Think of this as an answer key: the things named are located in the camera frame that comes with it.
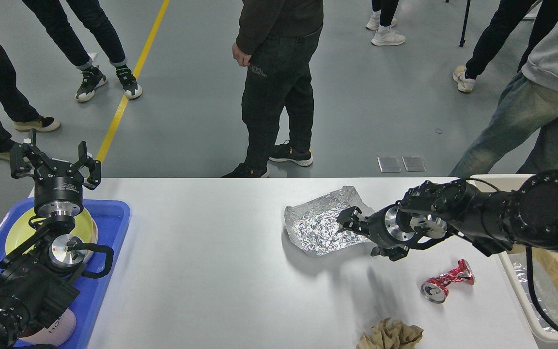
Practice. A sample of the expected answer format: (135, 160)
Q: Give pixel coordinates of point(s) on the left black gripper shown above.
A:
(54, 194)

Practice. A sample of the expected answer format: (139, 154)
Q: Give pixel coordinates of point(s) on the brown paper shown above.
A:
(391, 334)

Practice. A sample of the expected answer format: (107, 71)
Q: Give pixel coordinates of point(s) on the beige plastic bin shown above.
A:
(516, 286)

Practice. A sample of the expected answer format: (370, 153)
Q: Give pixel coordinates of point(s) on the person in black pants right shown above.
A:
(506, 18)

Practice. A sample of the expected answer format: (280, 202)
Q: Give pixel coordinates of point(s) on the foil sheet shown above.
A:
(313, 226)
(546, 294)

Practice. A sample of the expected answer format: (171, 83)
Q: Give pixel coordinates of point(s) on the metal floor plate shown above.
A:
(389, 164)
(414, 163)

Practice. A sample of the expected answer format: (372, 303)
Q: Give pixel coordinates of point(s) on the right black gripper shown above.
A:
(389, 228)

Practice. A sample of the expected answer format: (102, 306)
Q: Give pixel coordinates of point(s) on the person in dark jacket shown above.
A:
(276, 41)

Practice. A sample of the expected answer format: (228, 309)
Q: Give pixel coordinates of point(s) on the blue plastic tray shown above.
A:
(112, 218)

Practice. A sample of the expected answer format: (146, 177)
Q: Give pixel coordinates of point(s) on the pink mug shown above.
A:
(56, 334)

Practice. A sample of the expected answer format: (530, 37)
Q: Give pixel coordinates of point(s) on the yellow plate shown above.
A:
(23, 229)

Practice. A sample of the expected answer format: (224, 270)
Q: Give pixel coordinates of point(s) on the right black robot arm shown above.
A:
(491, 221)

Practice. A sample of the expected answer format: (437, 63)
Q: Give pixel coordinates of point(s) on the crushed red can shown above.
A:
(435, 289)

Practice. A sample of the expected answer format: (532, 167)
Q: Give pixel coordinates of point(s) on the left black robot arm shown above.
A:
(37, 279)

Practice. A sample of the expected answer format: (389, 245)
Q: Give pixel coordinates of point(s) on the person in white sneakers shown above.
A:
(383, 22)

